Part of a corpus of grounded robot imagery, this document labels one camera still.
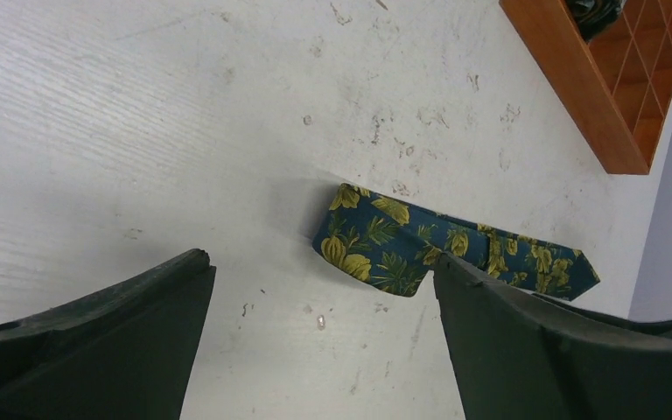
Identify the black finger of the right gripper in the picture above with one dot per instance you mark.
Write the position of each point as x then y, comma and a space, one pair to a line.
656, 328

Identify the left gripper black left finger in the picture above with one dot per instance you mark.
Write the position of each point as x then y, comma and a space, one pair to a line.
123, 352

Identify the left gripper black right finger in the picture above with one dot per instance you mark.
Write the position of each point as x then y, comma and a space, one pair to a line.
516, 356

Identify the blue yellow floral tie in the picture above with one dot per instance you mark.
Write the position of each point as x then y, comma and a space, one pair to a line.
391, 245

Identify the orange wooden compartment tray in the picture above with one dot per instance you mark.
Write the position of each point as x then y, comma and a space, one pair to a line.
617, 88

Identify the rolled dark patterned tie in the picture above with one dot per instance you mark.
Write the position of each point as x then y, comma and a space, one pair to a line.
594, 16

